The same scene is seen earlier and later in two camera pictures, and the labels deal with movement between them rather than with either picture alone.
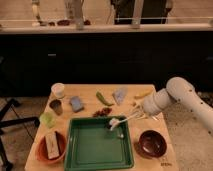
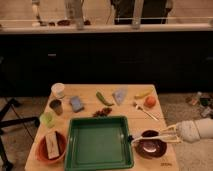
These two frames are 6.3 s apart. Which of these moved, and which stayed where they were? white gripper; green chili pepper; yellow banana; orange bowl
Moved: white gripper
Stayed: green chili pepper; orange bowl; yellow banana
